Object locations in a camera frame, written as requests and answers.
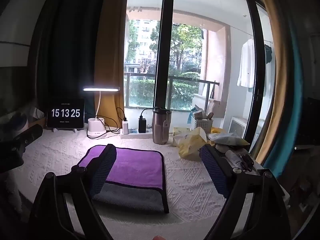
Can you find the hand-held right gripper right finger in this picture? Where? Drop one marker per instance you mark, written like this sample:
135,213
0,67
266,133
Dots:
212,166

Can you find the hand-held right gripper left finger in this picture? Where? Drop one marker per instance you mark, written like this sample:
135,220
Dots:
103,166

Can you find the purple and grey towel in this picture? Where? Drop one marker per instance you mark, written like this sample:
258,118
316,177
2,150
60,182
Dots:
140,167

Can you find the white tube bottle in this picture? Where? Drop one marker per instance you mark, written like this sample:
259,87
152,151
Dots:
233,156

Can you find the white textured table cover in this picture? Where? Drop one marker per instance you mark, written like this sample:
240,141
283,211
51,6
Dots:
187,180

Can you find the white plastic packet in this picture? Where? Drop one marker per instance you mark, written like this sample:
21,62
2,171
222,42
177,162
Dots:
227,138

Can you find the yellow plastic bag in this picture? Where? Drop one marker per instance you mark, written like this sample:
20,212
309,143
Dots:
191,142

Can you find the white slotted basket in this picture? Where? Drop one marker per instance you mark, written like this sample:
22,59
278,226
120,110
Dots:
201,124

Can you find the white charger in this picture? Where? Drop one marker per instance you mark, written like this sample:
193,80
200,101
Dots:
125,127

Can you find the white power strip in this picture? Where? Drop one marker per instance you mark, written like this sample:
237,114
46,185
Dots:
135,134

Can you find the white storage box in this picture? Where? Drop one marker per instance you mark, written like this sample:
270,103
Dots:
237,127

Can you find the white desk lamp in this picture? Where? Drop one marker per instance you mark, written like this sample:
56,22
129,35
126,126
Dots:
100,120

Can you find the tablet clock display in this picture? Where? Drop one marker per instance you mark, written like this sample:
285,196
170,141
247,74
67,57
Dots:
65,113

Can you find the black charger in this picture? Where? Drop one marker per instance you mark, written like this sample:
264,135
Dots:
142,125

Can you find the steel tumbler with lid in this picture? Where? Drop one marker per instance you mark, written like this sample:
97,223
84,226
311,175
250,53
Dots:
161,126

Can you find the teal curtain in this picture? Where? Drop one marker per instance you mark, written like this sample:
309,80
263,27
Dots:
287,92

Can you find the white hanging shirt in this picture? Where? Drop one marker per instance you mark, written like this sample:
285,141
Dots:
246,65

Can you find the dark green curtain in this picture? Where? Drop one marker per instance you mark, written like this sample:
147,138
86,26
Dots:
65,42

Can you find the mustard yellow curtain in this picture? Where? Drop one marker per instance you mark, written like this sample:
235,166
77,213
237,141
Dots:
110,55

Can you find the dark hanging garment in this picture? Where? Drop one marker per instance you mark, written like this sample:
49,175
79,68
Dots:
268,53

